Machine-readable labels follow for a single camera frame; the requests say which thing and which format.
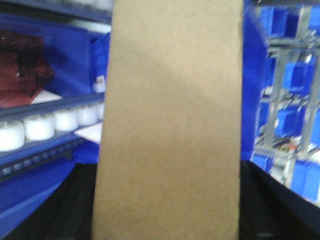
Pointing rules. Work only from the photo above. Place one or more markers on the tall brown cardboard box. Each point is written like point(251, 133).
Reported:
point(169, 165)

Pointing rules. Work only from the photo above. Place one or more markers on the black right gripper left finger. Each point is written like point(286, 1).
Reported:
point(68, 212)

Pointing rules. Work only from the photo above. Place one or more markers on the white roller track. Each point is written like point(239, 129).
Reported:
point(30, 128)

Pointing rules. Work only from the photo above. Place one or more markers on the blue bin rack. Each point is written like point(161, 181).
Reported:
point(287, 133)

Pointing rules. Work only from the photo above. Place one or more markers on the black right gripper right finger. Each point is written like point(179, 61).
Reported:
point(270, 211)

